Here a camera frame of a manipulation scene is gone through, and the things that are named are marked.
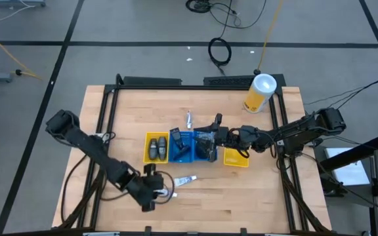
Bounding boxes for white sheet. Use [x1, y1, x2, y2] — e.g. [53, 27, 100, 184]
[325, 147, 371, 187]

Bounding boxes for black power cable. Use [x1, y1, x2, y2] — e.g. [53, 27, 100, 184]
[207, 0, 239, 76]

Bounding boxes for black vented box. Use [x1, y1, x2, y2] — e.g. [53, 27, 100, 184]
[203, 74, 287, 88]

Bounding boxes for black cable coil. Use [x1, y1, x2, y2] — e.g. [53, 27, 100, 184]
[185, 0, 212, 14]

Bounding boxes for white cable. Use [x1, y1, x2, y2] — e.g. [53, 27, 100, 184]
[0, 3, 36, 33]

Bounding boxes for yellow canister with white lid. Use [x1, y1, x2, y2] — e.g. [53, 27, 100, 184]
[243, 73, 278, 114]

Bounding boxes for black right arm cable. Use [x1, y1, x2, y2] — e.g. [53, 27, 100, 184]
[230, 128, 251, 159]

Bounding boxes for black flat box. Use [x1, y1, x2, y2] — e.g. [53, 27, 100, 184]
[123, 75, 182, 87]

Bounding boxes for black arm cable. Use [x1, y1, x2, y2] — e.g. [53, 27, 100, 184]
[230, 128, 251, 159]
[154, 169, 176, 205]

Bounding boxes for black desk cables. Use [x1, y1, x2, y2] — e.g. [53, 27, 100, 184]
[303, 78, 378, 109]

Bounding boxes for black beam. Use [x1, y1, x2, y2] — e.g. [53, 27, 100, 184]
[320, 133, 378, 172]

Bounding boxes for black metal table frame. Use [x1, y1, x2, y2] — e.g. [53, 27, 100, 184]
[56, 73, 334, 235]

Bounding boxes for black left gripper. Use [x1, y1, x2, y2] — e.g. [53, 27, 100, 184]
[133, 163, 165, 213]

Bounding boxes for yellow cable with black plug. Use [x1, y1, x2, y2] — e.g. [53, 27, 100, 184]
[0, 24, 41, 80]

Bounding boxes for long yellow cable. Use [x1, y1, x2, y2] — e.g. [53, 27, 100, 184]
[253, 0, 284, 75]

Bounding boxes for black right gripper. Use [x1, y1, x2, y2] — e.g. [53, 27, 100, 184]
[194, 113, 230, 163]

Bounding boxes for blue plastic basket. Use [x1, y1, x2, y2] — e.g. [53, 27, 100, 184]
[168, 130, 196, 164]
[192, 130, 219, 164]

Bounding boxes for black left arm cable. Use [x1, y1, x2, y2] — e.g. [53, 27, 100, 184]
[154, 169, 176, 205]

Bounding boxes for yellow plastic basket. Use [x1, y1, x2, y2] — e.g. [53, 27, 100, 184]
[223, 146, 251, 168]
[142, 131, 171, 165]

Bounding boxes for grey stand base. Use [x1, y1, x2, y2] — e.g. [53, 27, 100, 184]
[0, 0, 47, 7]

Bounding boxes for black cable bundle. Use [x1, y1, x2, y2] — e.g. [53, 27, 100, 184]
[276, 156, 328, 234]
[58, 153, 107, 230]

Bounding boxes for grey Dove roll-on deodorant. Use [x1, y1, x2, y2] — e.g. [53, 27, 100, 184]
[157, 136, 168, 157]
[148, 138, 159, 161]

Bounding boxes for thin black cable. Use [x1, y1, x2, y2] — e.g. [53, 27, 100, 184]
[208, 0, 268, 30]

